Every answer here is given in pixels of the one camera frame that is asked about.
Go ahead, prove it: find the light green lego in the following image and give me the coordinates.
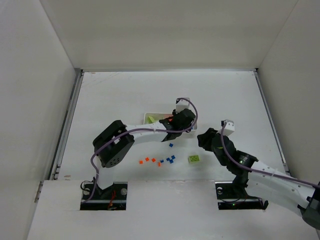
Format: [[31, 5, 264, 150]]
[[147, 115, 157, 124]]

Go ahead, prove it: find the light green lego brick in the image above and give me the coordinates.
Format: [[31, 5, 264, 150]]
[[188, 155, 201, 164]]

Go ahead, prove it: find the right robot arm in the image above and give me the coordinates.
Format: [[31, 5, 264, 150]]
[[197, 128, 320, 230]]

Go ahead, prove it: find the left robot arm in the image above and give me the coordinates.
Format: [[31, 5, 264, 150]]
[[90, 108, 198, 191]]

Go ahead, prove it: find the white sorting tray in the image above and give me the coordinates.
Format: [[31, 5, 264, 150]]
[[142, 112, 198, 137]]

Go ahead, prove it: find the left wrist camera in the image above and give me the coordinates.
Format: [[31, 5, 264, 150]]
[[174, 97, 190, 114]]

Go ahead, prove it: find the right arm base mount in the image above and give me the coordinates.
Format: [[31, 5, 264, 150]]
[[215, 181, 269, 211]]

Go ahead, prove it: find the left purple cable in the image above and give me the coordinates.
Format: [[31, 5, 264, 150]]
[[82, 97, 200, 203]]

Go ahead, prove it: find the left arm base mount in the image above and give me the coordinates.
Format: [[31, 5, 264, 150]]
[[80, 181, 128, 211]]

